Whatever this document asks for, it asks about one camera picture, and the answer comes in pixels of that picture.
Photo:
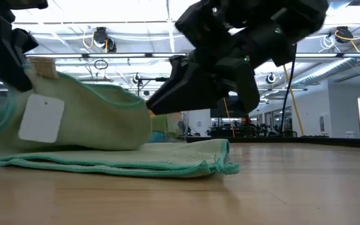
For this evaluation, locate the white building column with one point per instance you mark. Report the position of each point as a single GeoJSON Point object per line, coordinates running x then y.
{"type": "Point", "coordinates": [200, 122]}

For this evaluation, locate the pale green microfiber towel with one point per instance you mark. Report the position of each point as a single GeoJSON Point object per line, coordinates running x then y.
{"type": "Point", "coordinates": [105, 125]}

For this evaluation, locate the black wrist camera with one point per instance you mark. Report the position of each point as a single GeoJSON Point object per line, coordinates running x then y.
{"type": "Point", "coordinates": [202, 22]}
{"type": "Point", "coordinates": [27, 3]}

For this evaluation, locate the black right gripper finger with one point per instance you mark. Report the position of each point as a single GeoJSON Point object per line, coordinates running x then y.
{"type": "Point", "coordinates": [245, 84]}
{"type": "Point", "coordinates": [189, 90]}

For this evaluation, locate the black background gantry frame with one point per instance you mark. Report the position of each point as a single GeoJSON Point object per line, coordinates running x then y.
{"type": "Point", "coordinates": [142, 79]}

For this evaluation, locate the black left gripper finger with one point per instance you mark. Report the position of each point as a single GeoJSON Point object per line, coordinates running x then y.
{"type": "Point", "coordinates": [5, 59]}

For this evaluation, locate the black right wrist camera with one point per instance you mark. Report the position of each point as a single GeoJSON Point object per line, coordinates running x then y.
{"type": "Point", "coordinates": [202, 22]}

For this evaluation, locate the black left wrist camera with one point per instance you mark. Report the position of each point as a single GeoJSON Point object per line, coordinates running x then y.
{"type": "Point", "coordinates": [27, 3]}

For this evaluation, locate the black monitor screen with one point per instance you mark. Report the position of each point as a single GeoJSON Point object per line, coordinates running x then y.
{"type": "Point", "coordinates": [219, 114]}

